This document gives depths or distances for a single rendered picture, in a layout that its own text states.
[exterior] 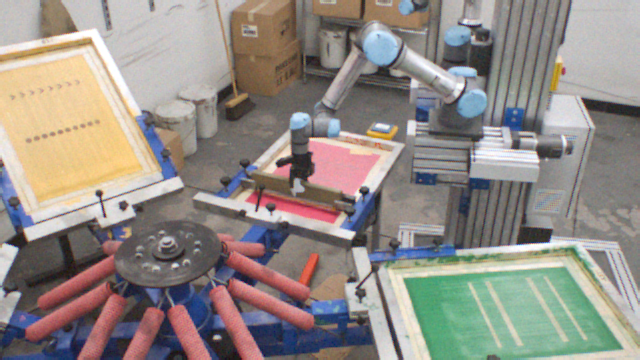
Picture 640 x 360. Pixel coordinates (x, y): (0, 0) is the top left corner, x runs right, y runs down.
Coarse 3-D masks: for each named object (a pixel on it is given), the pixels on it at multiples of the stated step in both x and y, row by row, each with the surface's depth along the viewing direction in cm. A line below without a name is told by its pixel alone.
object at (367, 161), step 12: (336, 156) 288; (348, 156) 288; (360, 156) 288; (372, 156) 288; (360, 168) 278; (360, 180) 269; (348, 192) 261; (300, 204) 253; (312, 216) 246; (324, 216) 246; (336, 216) 246
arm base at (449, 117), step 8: (440, 112) 250; (448, 112) 246; (456, 112) 244; (440, 120) 249; (448, 120) 246; (456, 120) 244; (464, 120) 245; (472, 120) 247; (456, 128) 246; (464, 128) 246
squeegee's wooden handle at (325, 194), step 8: (256, 176) 255; (264, 176) 253; (272, 176) 252; (280, 176) 252; (256, 184) 257; (264, 184) 256; (272, 184) 254; (280, 184) 252; (288, 184) 250; (304, 184) 247; (312, 184) 247; (288, 192) 252; (296, 192) 251; (304, 192) 249; (312, 192) 247; (320, 192) 245; (328, 192) 244; (336, 192) 242; (320, 200) 248; (328, 200) 246; (336, 200) 244
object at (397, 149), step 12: (288, 132) 301; (276, 144) 290; (360, 144) 297; (372, 144) 294; (384, 144) 291; (396, 144) 291; (264, 156) 281; (276, 156) 287; (396, 156) 281; (264, 168) 278; (384, 168) 271; (372, 180) 263; (384, 180) 268; (240, 192) 260
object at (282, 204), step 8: (312, 144) 298; (320, 144) 298; (328, 144) 298; (320, 152) 291; (328, 152) 291; (336, 152) 291; (280, 168) 278; (288, 168) 278; (288, 176) 272; (256, 192) 261; (248, 200) 256; (256, 200) 256; (264, 200) 256; (272, 200) 256; (280, 200) 256; (288, 200) 256; (280, 208) 251; (288, 208) 251
